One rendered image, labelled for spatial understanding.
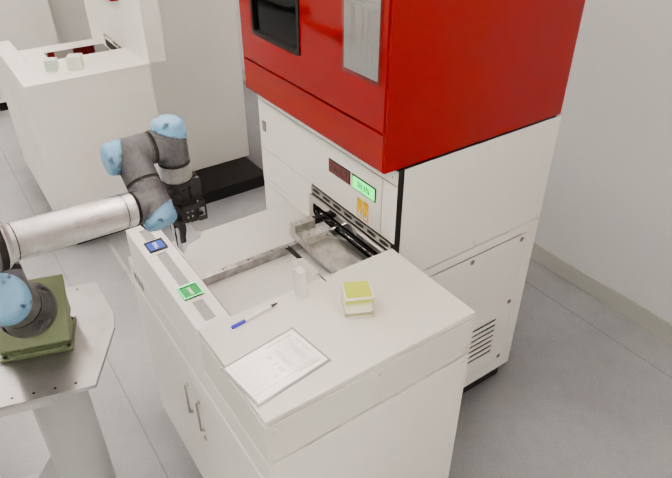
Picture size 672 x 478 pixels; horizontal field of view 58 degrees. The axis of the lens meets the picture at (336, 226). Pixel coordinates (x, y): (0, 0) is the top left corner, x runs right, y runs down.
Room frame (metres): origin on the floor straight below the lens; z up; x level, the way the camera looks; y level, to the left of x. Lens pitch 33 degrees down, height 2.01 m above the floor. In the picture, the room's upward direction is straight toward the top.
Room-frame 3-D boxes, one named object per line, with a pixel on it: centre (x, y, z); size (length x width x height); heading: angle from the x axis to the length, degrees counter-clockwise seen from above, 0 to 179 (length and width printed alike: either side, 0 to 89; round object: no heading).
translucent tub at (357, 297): (1.19, -0.05, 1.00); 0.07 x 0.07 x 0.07; 8
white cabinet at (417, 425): (1.40, 0.17, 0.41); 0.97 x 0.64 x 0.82; 35
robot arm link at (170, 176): (1.28, 0.38, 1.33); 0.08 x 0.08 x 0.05
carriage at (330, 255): (1.58, 0.02, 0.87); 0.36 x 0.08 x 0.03; 35
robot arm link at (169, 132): (1.27, 0.39, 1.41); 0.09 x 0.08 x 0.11; 128
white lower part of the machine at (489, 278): (2.00, -0.23, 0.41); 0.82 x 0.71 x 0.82; 35
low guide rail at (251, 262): (1.59, 0.25, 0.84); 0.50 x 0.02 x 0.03; 125
